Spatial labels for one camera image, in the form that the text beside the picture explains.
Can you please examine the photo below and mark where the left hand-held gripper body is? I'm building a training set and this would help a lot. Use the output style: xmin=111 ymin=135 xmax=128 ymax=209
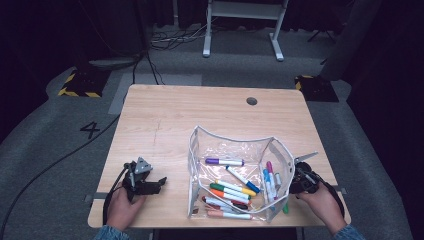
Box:
xmin=121 ymin=156 xmax=154 ymax=203

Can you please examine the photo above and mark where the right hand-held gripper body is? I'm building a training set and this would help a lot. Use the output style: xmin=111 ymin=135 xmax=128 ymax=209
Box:
xmin=289 ymin=151 xmax=323 ymax=195

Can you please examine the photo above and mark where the red capped white marker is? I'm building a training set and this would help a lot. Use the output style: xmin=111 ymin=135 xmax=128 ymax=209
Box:
xmin=201 ymin=195 xmax=249 ymax=211

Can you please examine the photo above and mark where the clear plastic pouch white trim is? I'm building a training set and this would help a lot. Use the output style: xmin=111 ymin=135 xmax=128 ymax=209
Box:
xmin=187 ymin=125 xmax=296 ymax=224

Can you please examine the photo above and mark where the person's right hand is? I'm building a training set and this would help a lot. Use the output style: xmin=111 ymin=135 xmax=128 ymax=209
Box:
xmin=295 ymin=181 xmax=348 ymax=235

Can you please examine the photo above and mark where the person's left hand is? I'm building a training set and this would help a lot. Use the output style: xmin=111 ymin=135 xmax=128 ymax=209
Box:
xmin=106 ymin=189 xmax=148 ymax=232

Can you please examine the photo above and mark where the magenta capped white marker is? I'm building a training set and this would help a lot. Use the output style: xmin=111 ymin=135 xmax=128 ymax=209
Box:
xmin=265 ymin=160 xmax=278 ymax=189

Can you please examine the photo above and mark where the light blue capped white marker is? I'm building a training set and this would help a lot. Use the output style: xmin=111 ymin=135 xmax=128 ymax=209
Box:
xmin=262 ymin=168 xmax=277 ymax=212

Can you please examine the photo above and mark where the dark green capped white marker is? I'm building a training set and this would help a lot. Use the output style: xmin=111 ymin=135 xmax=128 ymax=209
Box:
xmin=209 ymin=182 xmax=252 ymax=200

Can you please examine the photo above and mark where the yellow capped white marker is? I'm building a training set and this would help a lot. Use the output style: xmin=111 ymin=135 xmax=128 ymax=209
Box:
xmin=214 ymin=179 xmax=258 ymax=197

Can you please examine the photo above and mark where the orange capped white marker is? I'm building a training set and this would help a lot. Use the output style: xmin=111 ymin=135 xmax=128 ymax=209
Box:
xmin=210 ymin=188 xmax=251 ymax=205

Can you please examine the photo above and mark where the pink capped white marker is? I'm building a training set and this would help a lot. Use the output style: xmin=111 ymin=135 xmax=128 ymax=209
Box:
xmin=205 ymin=209 xmax=253 ymax=221

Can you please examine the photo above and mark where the purple capped white marker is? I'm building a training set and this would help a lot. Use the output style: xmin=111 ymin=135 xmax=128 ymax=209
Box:
xmin=204 ymin=157 xmax=245 ymax=167

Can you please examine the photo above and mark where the black base with hazard stripes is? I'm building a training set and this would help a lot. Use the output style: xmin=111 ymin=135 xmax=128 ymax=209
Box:
xmin=57 ymin=68 xmax=112 ymax=99
xmin=294 ymin=74 xmax=340 ymax=103

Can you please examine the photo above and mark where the gray flat stand base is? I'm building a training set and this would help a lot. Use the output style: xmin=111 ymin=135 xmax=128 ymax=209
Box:
xmin=88 ymin=56 xmax=143 ymax=71

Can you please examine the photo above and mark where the gray curtain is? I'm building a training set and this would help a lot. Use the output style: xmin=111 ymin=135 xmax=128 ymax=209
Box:
xmin=319 ymin=0 xmax=383 ymax=82

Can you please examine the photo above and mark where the left hand-held gripper black cable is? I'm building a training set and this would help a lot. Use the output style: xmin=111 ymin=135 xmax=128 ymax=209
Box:
xmin=101 ymin=162 xmax=132 ymax=226

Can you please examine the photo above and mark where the hand-held gripper black cable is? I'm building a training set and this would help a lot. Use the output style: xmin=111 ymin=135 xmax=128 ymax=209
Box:
xmin=319 ymin=180 xmax=346 ymax=219
xmin=101 ymin=162 xmax=132 ymax=226

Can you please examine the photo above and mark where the right hand-held gripper black cable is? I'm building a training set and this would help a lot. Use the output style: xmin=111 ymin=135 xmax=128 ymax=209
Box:
xmin=319 ymin=180 xmax=346 ymax=219

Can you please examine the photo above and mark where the long black floor cable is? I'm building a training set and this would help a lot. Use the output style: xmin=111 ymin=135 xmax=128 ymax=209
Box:
xmin=0 ymin=114 xmax=121 ymax=234

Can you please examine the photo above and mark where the bundle of floor cables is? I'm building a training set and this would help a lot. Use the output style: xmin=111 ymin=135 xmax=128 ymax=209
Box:
xmin=149 ymin=19 xmax=214 ymax=52

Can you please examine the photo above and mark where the white metal desk frame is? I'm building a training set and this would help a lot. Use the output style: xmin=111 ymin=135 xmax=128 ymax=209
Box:
xmin=202 ymin=0 xmax=290 ymax=63

